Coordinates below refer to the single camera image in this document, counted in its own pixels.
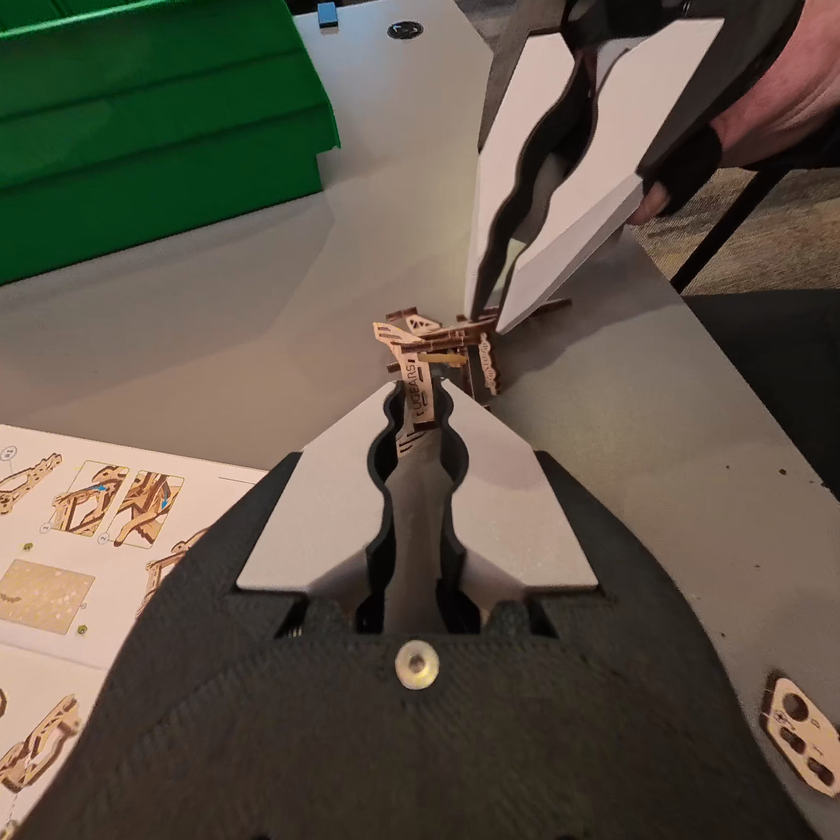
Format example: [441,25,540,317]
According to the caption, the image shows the printed instruction sheet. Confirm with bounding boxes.
[0,423,270,829]

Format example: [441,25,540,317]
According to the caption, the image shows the punched wooden part sheet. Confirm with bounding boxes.
[760,672,840,799]

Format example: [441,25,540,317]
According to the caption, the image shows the black metal leg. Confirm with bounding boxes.
[669,164,785,294]

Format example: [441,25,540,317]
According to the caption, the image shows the wooden model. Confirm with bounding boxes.
[373,298,573,468]

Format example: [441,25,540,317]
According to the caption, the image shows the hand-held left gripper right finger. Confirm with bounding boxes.
[434,378,601,634]

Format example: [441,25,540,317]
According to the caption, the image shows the black chair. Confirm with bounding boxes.
[682,292,840,496]

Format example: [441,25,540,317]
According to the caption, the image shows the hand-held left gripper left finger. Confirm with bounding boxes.
[235,381,404,636]

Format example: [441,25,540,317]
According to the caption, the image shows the person's right hand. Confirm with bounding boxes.
[630,0,840,227]

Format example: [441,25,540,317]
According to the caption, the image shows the green plastic storage bin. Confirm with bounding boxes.
[0,0,342,191]
[0,147,326,287]

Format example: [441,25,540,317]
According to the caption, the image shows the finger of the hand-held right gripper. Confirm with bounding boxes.
[463,29,598,319]
[495,17,728,334]

